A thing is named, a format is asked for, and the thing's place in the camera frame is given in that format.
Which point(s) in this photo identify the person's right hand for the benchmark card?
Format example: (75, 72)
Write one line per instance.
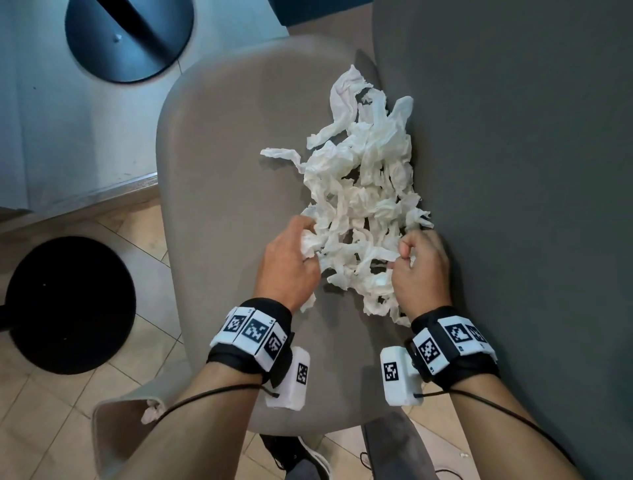
(423, 282)

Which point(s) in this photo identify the person's left hand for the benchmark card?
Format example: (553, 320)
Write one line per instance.
(284, 272)

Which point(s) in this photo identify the white tissue piece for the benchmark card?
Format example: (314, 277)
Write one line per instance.
(411, 257)
(309, 245)

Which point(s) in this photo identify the grey chair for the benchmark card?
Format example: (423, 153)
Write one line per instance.
(222, 198)

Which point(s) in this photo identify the pile of white tissues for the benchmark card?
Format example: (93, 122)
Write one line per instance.
(356, 188)

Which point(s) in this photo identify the small grey waste bin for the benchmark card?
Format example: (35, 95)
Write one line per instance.
(114, 435)

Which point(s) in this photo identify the person's left forearm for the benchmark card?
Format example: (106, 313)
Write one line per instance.
(198, 435)

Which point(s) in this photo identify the person's right forearm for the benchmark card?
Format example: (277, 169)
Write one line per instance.
(504, 435)

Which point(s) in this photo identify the person's grey trouser leg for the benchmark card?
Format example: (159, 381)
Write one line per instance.
(390, 445)

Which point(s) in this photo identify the person's black shoe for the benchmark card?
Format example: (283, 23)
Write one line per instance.
(292, 452)

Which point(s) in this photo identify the black wristband with marker tags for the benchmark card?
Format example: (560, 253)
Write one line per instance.
(425, 316)
(267, 309)

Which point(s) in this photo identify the metal step edge strip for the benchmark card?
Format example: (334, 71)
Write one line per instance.
(99, 198)

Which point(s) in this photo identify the teal upholstered bench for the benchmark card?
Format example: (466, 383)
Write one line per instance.
(316, 6)

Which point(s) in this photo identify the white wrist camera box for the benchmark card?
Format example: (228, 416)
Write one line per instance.
(289, 395)
(398, 393)

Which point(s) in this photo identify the black round table pedestal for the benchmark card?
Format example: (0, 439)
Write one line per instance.
(128, 54)
(69, 306)

